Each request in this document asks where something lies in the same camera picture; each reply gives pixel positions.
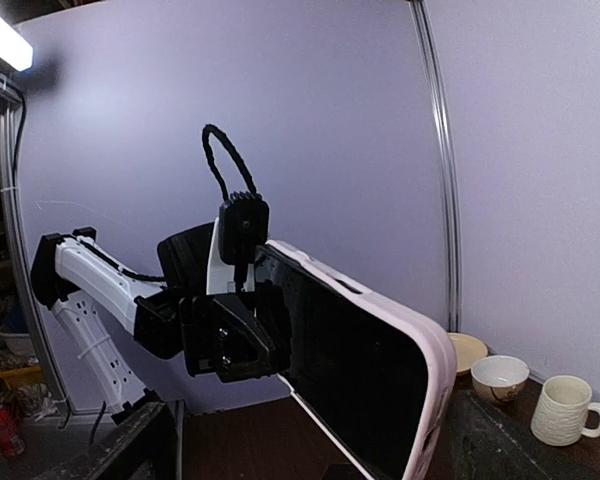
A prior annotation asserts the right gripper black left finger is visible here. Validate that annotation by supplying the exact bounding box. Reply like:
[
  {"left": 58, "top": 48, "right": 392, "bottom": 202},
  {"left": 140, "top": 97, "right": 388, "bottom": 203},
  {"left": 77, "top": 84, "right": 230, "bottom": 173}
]
[{"left": 38, "top": 402, "right": 180, "bottom": 479}]

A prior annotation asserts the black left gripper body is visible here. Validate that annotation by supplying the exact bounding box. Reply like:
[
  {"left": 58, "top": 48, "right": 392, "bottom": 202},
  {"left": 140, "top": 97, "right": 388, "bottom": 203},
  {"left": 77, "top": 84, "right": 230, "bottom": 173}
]
[{"left": 179, "top": 280, "right": 292, "bottom": 383}]

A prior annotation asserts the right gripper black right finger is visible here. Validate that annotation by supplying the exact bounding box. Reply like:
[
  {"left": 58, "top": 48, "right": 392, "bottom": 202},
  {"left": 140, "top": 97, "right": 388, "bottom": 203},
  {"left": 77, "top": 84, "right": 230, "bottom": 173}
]
[{"left": 447, "top": 390, "right": 595, "bottom": 479}]

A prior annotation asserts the phone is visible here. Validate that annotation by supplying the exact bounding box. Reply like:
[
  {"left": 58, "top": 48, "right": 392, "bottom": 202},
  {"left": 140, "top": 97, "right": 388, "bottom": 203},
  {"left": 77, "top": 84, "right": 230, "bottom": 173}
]
[{"left": 255, "top": 242, "right": 456, "bottom": 479}]

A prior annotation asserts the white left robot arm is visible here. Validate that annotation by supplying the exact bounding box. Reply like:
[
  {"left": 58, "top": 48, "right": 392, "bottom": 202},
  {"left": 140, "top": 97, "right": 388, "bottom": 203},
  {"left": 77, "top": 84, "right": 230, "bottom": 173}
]
[{"left": 30, "top": 222, "right": 291, "bottom": 424}]

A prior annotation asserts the white ceramic bowl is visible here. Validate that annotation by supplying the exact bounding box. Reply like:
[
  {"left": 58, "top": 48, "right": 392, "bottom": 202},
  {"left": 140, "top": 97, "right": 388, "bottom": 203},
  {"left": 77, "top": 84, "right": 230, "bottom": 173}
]
[{"left": 470, "top": 355, "right": 530, "bottom": 404}]

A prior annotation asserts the white ceramic mug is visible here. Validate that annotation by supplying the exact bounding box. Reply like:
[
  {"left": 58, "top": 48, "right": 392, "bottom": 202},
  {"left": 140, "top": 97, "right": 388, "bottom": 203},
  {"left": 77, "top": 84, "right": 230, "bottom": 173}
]
[{"left": 530, "top": 375, "right": 600, "bottom": 447}]

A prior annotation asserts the beige ceramic plate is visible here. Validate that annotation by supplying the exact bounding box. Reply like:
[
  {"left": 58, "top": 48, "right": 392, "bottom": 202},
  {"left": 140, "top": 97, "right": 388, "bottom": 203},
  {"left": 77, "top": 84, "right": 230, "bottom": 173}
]
[{"left": 448, "top": 333, "right": 489, "bottom": 376}]

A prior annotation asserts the yellow storage bin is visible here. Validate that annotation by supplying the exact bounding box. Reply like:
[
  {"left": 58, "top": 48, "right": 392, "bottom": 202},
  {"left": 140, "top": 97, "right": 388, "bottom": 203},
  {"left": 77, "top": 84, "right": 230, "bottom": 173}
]
[{"left": 0, "top": 365, "right": 46, "bottom": 390}]

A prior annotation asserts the red soda can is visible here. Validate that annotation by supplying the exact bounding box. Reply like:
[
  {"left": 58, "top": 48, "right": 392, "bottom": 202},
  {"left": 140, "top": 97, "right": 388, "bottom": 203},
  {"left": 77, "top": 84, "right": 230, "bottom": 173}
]
[{"left": 0, "top": 402, "right": 25, "bottom": 459}]

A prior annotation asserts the white ceiling light bar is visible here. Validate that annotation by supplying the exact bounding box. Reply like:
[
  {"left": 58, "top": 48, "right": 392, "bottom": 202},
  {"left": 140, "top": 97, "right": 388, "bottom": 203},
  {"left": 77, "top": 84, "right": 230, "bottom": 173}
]
[{"left": 0, "top": 16, "right": 33, "bottom": 72}]

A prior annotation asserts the left aluminium frame post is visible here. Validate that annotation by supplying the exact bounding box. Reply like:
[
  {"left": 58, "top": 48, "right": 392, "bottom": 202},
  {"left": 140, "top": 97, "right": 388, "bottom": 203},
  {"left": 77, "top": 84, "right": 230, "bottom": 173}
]
[{"left": 411, "top": 1, "right": 462, "bottom": 333}]

